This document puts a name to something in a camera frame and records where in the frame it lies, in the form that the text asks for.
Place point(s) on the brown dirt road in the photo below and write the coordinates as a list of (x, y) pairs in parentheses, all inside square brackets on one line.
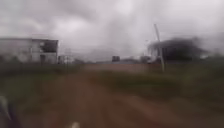
[(96, 100)]

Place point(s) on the small pale building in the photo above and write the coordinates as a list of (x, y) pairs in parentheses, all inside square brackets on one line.
[(65, 59)]

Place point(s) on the leaning pale pole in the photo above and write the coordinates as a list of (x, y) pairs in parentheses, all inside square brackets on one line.
[(160, 50)]

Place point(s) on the grass verge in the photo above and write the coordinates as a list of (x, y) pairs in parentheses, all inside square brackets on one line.
[(173, 83), (20, 80)]

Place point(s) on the dark tree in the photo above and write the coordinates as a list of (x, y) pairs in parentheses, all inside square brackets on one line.
[(180, 50)]

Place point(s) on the robot's own part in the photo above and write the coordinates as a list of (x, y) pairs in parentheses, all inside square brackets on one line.
[(75, 125)]

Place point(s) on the white concrete building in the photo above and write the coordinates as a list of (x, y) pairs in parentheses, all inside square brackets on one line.
[(23, 50)]

